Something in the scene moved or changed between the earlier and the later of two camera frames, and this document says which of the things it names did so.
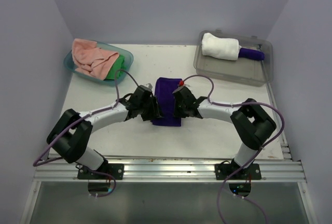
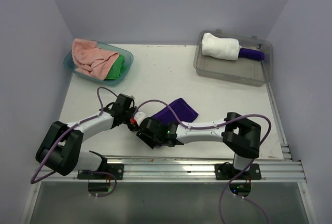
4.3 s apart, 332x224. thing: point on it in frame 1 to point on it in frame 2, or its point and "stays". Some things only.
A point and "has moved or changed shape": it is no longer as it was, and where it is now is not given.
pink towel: (95, 61) stays
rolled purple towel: (248, 53) stays
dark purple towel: (164, 88) has moved or changed shape
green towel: (119, 64) stays
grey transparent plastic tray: (256, 73) stays
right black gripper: (177, 114) to (150, 142)
